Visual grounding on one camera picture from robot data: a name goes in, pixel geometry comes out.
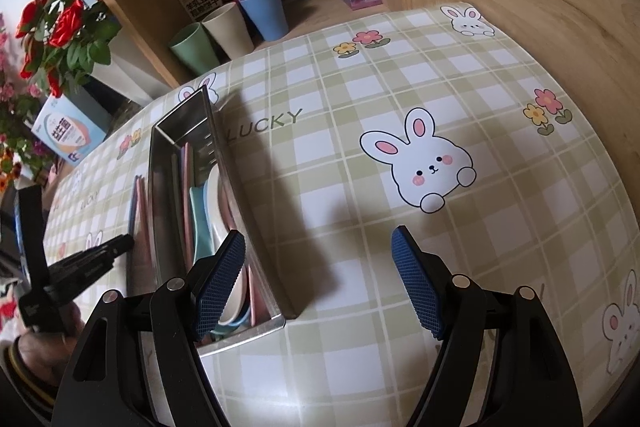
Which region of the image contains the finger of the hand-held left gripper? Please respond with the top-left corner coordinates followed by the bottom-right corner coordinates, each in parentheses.
top-left (12, 184), bottom-right (51, 288)
top-left (47, 233), bottom-right (135, 289)

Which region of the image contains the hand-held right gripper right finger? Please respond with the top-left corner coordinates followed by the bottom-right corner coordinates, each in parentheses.
top-left (390, 225), bottom-right (586, 427)

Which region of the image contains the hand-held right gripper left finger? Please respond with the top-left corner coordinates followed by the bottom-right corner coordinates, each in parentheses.
top-left (52, 229), bottom-right (248, 427)

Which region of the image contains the pink spoon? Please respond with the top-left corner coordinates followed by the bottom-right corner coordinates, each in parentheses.
top-left (247, 267), bottom-right (273, 323)

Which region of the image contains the pink chopstick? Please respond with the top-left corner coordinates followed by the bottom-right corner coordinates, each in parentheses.
top-left (135, 179), bottom-right (153, 268)
top-left (180, 142), bottom-right (197, 268)

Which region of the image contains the blue chopstick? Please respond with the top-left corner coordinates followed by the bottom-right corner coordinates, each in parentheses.
top-left (127, 175), bottom-right (143, 253)

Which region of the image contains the white spoon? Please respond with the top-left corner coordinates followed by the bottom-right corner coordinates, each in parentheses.
top-left (207, 164), bottom-right (251, 325)

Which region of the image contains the green spoon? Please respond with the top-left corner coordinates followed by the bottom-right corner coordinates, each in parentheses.
top-left (189, 186), bottom-right (251, 342)

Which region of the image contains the stainless steel utensil tray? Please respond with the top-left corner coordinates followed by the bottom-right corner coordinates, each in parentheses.
top-left (149, 85), bottom-right (287, 348)

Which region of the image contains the person's left hand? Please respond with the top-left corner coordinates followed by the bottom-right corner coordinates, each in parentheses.
top-left (15, 304), bottom-right (85, 375)

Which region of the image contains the white supplement box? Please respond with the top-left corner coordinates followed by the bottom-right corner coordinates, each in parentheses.
top-left (32, 96), bottom-right (107, 166)

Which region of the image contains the pink blossom flower arrangement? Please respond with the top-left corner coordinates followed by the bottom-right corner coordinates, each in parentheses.
top-left (0, 12), bottom-right (56, 188)

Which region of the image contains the checked rabbit print tablecloth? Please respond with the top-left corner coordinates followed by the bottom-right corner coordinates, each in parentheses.
top-left (0, 2), bottom-right (640, 427)

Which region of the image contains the red rose plant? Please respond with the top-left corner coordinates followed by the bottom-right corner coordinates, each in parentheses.
top-left (15, 0), bottom-right (123, 98)

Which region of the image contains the green cup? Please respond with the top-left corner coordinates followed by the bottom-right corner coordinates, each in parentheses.
top-left (169, 23), bottom-right (221, 75)

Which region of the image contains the beige cup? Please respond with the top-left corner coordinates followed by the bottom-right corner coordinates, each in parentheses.
top-left (201, 2), bottom-right (254, 59)

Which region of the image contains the blue cup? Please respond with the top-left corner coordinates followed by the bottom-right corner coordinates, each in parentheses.
top-left (238, 0), bottom-right (290, 42)

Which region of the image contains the striped bracelet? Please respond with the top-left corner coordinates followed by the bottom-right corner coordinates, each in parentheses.
top-left (0, 341), bottom-right (57, 414)

